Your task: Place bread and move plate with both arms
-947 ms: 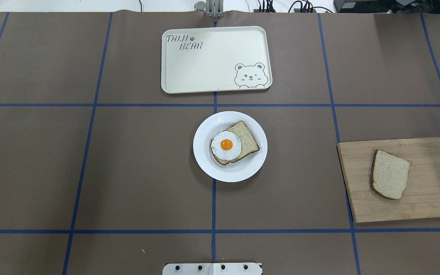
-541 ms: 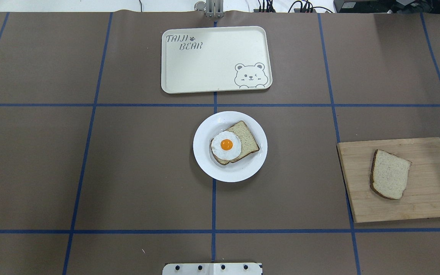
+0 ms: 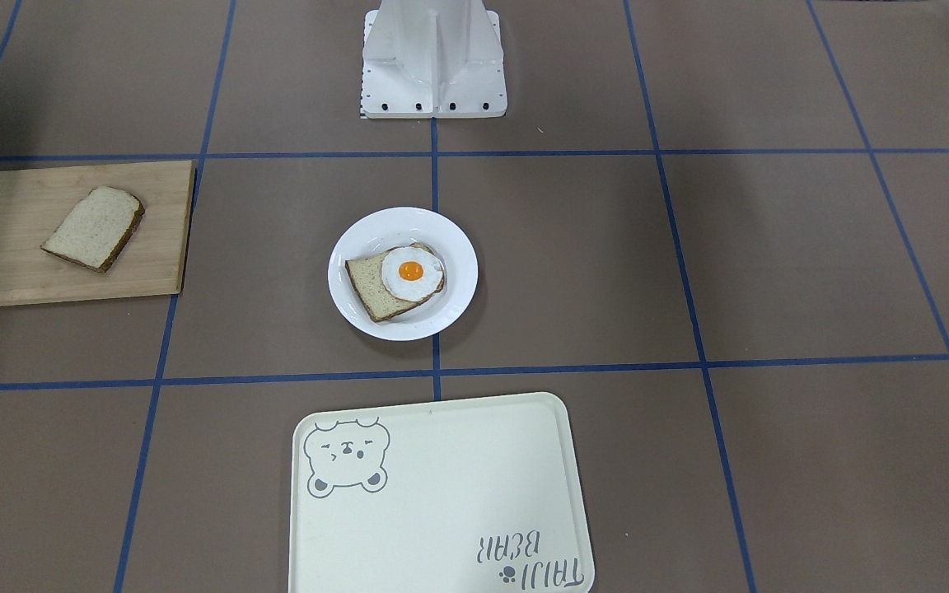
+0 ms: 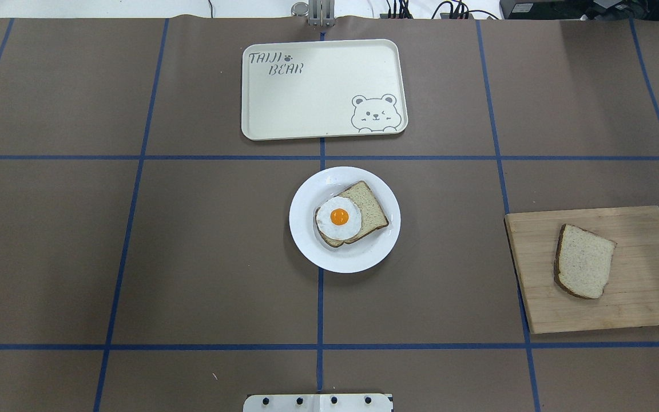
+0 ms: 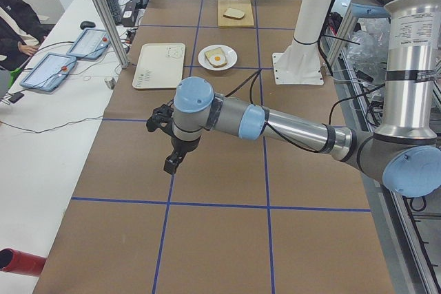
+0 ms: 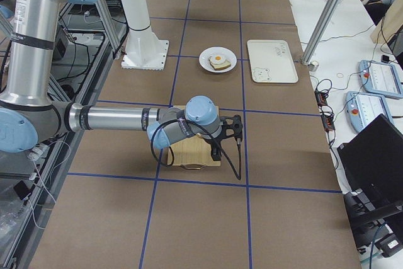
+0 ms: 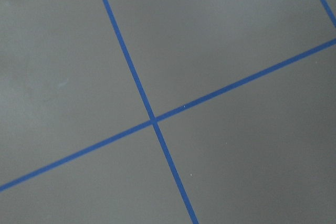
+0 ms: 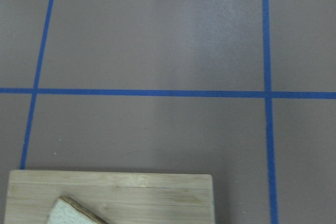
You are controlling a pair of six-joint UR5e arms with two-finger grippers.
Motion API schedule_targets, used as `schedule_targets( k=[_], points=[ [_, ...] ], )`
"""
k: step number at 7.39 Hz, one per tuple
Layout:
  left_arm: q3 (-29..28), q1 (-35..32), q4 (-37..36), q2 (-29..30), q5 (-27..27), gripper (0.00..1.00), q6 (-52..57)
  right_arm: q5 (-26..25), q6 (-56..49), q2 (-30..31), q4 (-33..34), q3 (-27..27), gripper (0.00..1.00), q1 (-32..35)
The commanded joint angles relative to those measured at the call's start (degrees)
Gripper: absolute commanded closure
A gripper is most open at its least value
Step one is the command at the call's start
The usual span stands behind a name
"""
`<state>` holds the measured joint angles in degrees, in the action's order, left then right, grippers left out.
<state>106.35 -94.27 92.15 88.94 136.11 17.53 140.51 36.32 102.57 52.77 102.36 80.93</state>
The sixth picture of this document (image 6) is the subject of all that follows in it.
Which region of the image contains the bread slice under egg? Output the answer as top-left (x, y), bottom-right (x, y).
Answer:
top-left (208, 58), bottom-right (231, 71)

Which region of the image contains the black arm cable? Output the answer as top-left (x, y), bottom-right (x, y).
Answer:
top-left (149, 119), bottom-right (243, 181)

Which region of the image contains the fried egg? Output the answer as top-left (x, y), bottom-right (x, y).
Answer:
top-left (209, 54), bottom-right (226, 64)

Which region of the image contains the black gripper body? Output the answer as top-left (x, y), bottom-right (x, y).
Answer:
top-left (208, 137), bottom-right (222, 161)

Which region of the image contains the white camera mast base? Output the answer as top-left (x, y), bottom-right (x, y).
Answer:
top-left (121, 0), bottom-right (169, 71)

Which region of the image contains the small metal cylinder weight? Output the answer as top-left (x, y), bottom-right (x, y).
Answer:
top-left (308, 60), bottom-right (319, 72)

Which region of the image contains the aluminium frame post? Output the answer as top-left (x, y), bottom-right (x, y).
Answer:
top-left (300, 0), bottom-right (340, 69)

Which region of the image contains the blue teach pendant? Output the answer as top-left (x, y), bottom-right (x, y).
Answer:
top-left (346, 91), bottom-right (394, 132)
top-left (358, 60), bottom-right (402, 99)

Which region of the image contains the blue teach pendant near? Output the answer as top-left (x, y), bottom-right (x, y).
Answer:
top-left (346, 91), bottom-right (394, 132)

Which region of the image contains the cream bear serving tray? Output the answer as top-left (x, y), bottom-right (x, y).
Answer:
top-left (247, 40), bottom-right (298, 84)

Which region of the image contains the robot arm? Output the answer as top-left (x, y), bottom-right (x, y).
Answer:
top-left (1, 0), bottom-right (225, 160)

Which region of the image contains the black laptop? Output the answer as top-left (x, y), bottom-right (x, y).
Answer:
top-left (338, 114), bottom-right (402, 203)

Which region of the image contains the white round plate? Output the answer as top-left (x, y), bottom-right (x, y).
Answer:
top-left (199, 47), bottom-right (237, 73)

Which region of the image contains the wooden cutting board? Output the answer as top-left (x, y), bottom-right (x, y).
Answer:
top-left (163, 100), bottom-right (222, 169)

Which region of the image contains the blue teach pendant far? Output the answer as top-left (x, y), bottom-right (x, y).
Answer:
top-left (358, 60), bottom-right (402, 99)

